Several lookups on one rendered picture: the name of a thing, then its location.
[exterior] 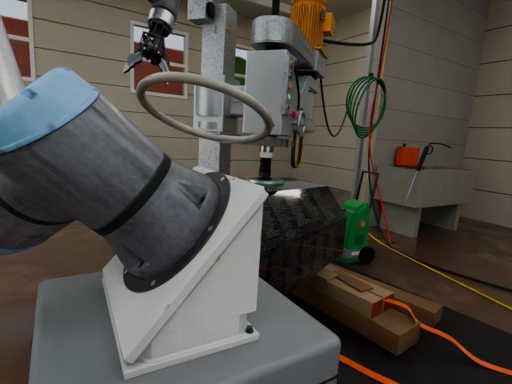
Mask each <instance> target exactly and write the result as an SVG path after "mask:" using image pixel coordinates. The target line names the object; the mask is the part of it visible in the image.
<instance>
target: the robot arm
mask: <svg viewBox="0 0 512 384"><path fill-rule="evenodd" d="M147 1H148V2H150V3H151V4H152V7H151V10H150V12H149V17H148V20H147V23H148V26H149V32H145V31H143V32H142V37H141V40H140V42H139V47H140V48H138V49H136V50H135V52H134V53H130V54H129V55H128V56H127V63H126V65H125V66H124V69H123V73H126V72H129V71H130V70H131V69H132V68H134V67H135V65H136V64H140V63H141V62H142V56H143V55H144V57H145V58H146V60H151V64H152V65H154V66H159V68H160V69H161V70H162V72H170V62H169V58H168V56H166V52H165V38H166V37H168V35H169V34H171V33H172V31H173V29H174V26H176V23H175V21H176V18H177V15H178V10H179V8H180V6H181V0H147ZM145 34H147V35H145ZM141 41H142V43H143V47H142V43H141ZM218 202H219V186H218V185H217V184H216V183H215V182H214V181H213V180H212V179H211V178H210V177H208V176H207V175H205V174H202V173H200V172H198V171H195V170H193V169H191V168H188V167H186V166H184V165H181V164H178V163H177V162H174V161H173V160H172V159H171V158H170V157H168V156H167V155H166V154H165V153H164V152H163V151H162V150H161V149H160V148H159V147H158V146H157V145H156V144H155V143H154V142H153V141H152V140H151V139H150V138H149V137H147V136H146V135H145V134H144V133H143V132H142V131H141V130H140V129H139V128H137V127H136V126H135V125H134V124H133V123H132V122H131V121H130V120H129V119H128V118H126V117H125V116H124V115H123V114H122V113H121V112H120V111H119V110H118V109H116V108H115V106H113V105H112V103H111V102H109V100H107V99H106V98H105V97H104V96H103V95H102V94H101V93H100V92H99V90H97V89H96V87H94V86H91V85H90V84H88V83H87V82H86V81H85V80H84V79H83V78H81V77H80V76H79V75H77V74H76V73H75V72H73V71H72V70H71V69H68V68H65V67H58V68H55V69H52V70H50V71H49V72H48V73H46V74H44V75H43V76H41V77H40V78H38V79H37V80H36V81H34V82H33V83H31V84H30V85H28V86H27V87H25V86H24V82H23V79H22V77H21V73H20V70H19V68H18V64H17V61H16V59H15V56H14V52H13V49H12V47H11V43H10V41H9V39H8V35H7V32H6V29H5V26H4V23H3V20H2V16H1V14H0V254H15V253H18V252H22V251H26V250H27V249H29V248H33V247H36V246H38V245H41V244H42V243H44V242H45V241H46V240H48V239H49V238H50V237H51V236H53V235H54V234H56V233H57V232H58V231H60V230H61V229H63V228H65V227H66V226H67V225H69V224H70V223H72V222H74V221H75V220H78V221H79V222H81V223H82V224H84V225H85V226H87V227H88V228H90V229H91V230H93V231H95V232H96V233H97V234H99V235H100V236H102V237H103V238H105V239H106V241H107V243H108V244H109V246H110V247H111V248H112V249H113V251H114V253H115V254H116V256H117V257H118V258H119V260H120V262H121V263H122V265H123V266H124V267H125V268H126V270H127V271H129V272H130V273H131V274H133V275H134V276H136V277H138V278H139V279H141V280H145V279H149V278H152V277H155V276H157V275H159V274H161V273H162V272H164V271H166V270H167V269H168V268H170V267H171V266H172V265H173V264H175V263H176V262H177V261H179V260H180V259H181V258H182V257H183V256H184V255H185V254H186V253H187V252H188V251H189V250H190V249H191V247H192V246H193V245H194V244H195V243H196V241H197V240H198V238H199V237H200V236H201V235H202V234H203V232H204V230H205V229H206V227H207V226H208V224H209V223H210V220H211V219H212V217H213V214H214V213H215V211H216V207H217V204H218Z"/></svg>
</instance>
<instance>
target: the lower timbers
mask: <svg viewBox="0 0 512 384"><path fill-rule="evenodd" d="M328 265H330V266H332V267H335V268H337V269H339V270H342V271H344V272H346V273H349V274H351V275H354V276H355V277H359V278H360V279H363V280H365V281H368V282H370V283H373V284H375V285H377V286H380V287H382V288H384V289H387V290H389V291H392V292H393V293H394V298H393V300H395V301H398V302H402V303H404V304H405V305H407V306H409V307H410V309H411V311H412V313H413V315H414V316H415V318H416V319H417V320H418V321H417V323H416V321H415V320H414V318H413V316H412V314H411V313H410V312H409V311H408V310H407V309H405V308H403V307H401V306H398V305H396V304H392V308H390V309H388V310H386V311H384V312H382V313H381V314H379V315H377V316H375V317H374V318H367V317H366V316H364V315H362V314H360V313H359V312H356V311H354V310H353V309H350V308H349V307H347V306H345V305H343V304H341V303H339V302H337V301H336V300H334V299H332V298H330V297H328V296H326V295H324V294H323V293H320V292H319V291H317V290H314V289H313V288H311V287H310V286H307V285H305V284H304V283H303V284H302V285H300V286H299V287H297V288H296V289H295V290H294V291H292V292H291V293H293V294H294V295H296V296H298V297H299V298H301V299H303V300H305V301H306V302H307V303H309V304H311V305H312V306H314V307H316V308H317V309H319V310H321V311H323V312H324V313H326V314H327V315H330V316H331V317H332V318H334V319H336V320H338V321H339V322H341V323H342V324H344V325H346V326H347V327H348V328H351V329H352V330H354V331H355V332H357V333H359V334H361V335H363V336H364V337H365V338H367V339H369V340H371V341H372V342H374V343H375V344H378V345H379V346H380V347H382V348H384V349H385V350H387V351H388V352H390V353H392V354H394V355H396V356H398V355H399V354H401V353H402V352H404V351H405V350H407V349H408V348H410V347H411V346H412V345H414V344H416V343H417V342H418V340H419V335H420V330H421V327H420V326H419V325H421V323H423V324H424V325H426V326H429V327H431V328H433V327H434V326H435V325H436V324H437V323H438V322H439V321H440V320H441V316H442V311H443V305H441V304H439V303H436V302H433V301H430V300H428V299H425V298H422V297H420V296H416V295H415V294H412V293H409V292H406V291H404V290H400V289H398V288H395V287H393V286H390V285H388V284H385V283H382V282H379V281H377V280H374V279H371V278H369V277H365V276H363V275H361V274H357V273H355V272H353V271H350V270H347V269H344V268H342V267H339V266H337V265H334V264H328Z"/></svg>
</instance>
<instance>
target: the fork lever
mask: <svg viewBox="0 0 512 384"><path fill-rule="evenodd" d="M218 135H224V136H250V135H253V134H252V133H242V134H239V133H228V132H223V131H218ZM218 143H230V144H241V145H251V146H274V147H286V148H288V144H289V140H288V139H282V138H277V137H272V136H267V137H266V138H264V139H262V140H259V141H257V142H250V143H237V142H218Z"/></svg>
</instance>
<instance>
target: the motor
mask: <svg viewBox="0 0 512 384"><path fill-rule="evenodd" d="M325 6H326V0H292V8H291V12H290V19H291V20H292V21H293V22H294V23H295V25H296V26H297V27H298V28H299V29H300V31H301V32H302V34H303V35H304V36H305V37H306V39H307V40H308V41H309V42H310V44H311V45H312V46H313V48H314V49H315V50H319V51H320V53H321V54H322V55H323V56H324V58H325V59H328V56H327V55H326V53H325V51H324V50H323V49H322V47H323V38H324V37H332V36H333V30H334V16H333V14H332V12H326V7H325Z"/></svg>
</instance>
